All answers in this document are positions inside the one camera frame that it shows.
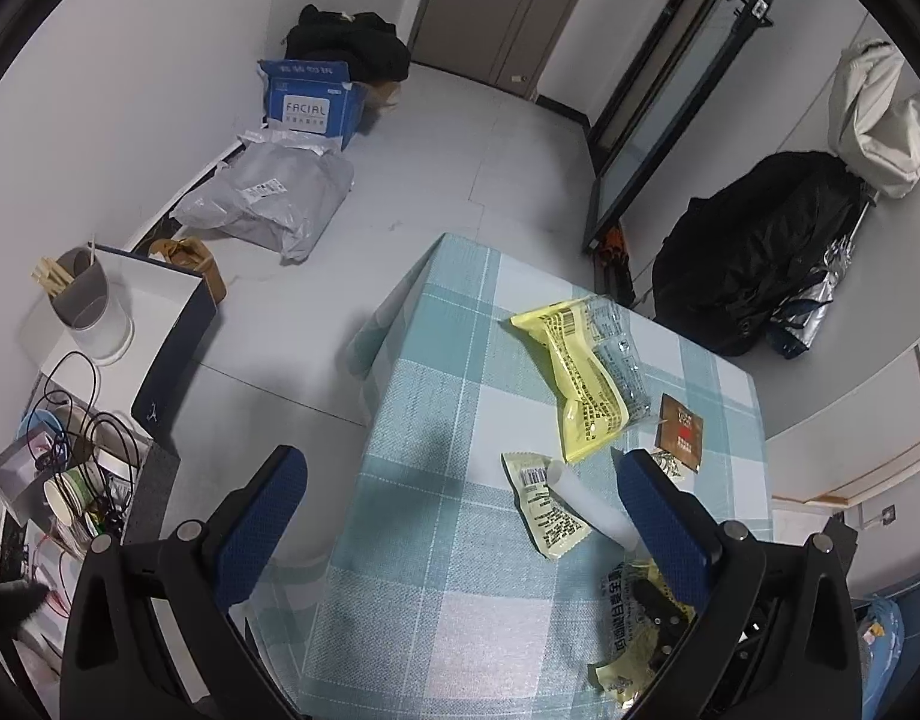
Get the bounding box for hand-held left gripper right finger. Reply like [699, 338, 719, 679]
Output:
[616, 448, 866, 720]

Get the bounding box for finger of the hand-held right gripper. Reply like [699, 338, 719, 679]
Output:
[626, 574, 693, 637]

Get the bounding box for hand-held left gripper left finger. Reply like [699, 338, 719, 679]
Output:
[59, 445, 309, 720]

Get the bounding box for large yellow printed wrapper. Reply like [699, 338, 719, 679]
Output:
[587, 551, 705, 710]

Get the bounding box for brown sachet with red label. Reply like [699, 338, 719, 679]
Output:
[655, 394, 708, 473]

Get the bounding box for pale yellow barcode wrapper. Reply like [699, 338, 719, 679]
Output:
[503, 451, 592, 562]

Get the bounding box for yellow and clear snack wrapper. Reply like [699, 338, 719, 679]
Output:
[511, 296, 652, 464]

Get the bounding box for person's left forearm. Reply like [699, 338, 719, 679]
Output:
[0, 577, 50, 640]

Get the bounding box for small pale snack wrapper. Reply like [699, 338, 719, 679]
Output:
[651, 446, 693, 485]

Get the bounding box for white plastic tube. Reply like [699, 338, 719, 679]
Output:
[546, 459, 645, 552]

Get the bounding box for grey speckled box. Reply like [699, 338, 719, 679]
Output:
[122, 439, 180, 542]

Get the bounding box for blue plastic bag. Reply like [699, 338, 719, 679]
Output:
[853, 592, 908, 691]

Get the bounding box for teal checked tablecloth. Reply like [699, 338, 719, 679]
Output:
[295, 232, 776, 720]

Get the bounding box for blue bowl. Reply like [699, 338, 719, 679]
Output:
[17, 409, 79, 452]

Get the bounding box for white box with dark side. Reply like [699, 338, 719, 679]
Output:
[21, 244, 223, 436]

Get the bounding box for orange black tool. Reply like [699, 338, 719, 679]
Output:
[596, 229, 638, 308]

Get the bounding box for silver folded umbrella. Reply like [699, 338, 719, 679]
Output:
[767, 236, 860, 359]

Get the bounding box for brown paper bag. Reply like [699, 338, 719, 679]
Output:
[149, 238, 227, 305]

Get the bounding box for grey cup with chopsticks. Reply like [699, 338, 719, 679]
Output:
[47, 246, 135, 361]

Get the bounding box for black backpack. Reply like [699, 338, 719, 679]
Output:
[651, 151, 873, 357]

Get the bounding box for wooden sticks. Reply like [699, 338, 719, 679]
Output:
[31, 240, 98, 295]

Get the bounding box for grey mailing bag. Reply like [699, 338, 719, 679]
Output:
[173, 142, 354, 265]

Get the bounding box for white mailing bag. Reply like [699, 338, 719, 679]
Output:
[239, 127, 333, 156]

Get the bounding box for blue cardboard box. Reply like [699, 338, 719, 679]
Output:
[259, 60, 367, 151]

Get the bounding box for black framed glass door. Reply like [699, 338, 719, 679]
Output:
[584, 0, 798, 256]

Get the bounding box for white fabric bag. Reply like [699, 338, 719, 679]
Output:
[827, 37, 920, 200]

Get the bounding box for black bag on floor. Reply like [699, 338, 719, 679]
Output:
[284, 4, 412, 83]

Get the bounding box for grey door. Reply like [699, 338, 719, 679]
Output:
[411, 0, 612, 96]

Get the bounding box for tangled cables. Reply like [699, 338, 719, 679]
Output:
[25, 349, 154, 535]

